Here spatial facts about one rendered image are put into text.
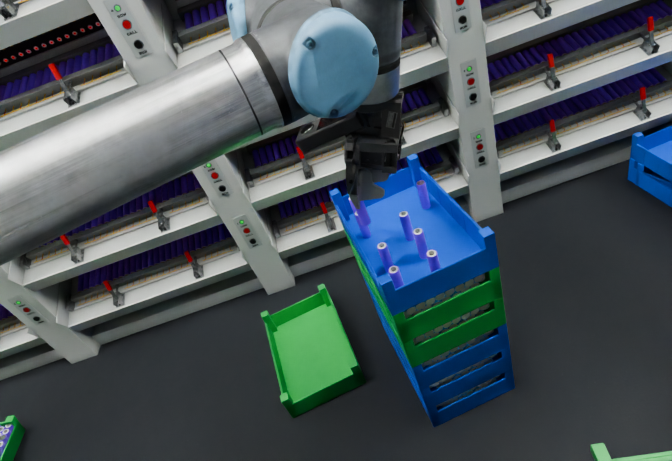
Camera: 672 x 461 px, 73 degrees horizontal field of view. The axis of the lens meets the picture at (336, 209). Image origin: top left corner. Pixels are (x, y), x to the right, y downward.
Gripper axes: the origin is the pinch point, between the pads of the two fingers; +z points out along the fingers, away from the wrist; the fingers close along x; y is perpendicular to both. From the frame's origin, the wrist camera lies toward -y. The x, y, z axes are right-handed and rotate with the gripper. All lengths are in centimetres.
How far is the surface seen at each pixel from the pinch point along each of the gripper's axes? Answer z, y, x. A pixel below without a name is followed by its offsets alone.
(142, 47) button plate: -14, -51, 26
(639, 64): 3, 64, 70
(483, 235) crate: 1.0, 21.5, -4.7
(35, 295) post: 52, -96, 2
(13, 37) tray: -18, -75, 18
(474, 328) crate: 22.4, 23.4, -7.4
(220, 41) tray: -12, -37, 35
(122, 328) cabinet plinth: 75, -81, 9
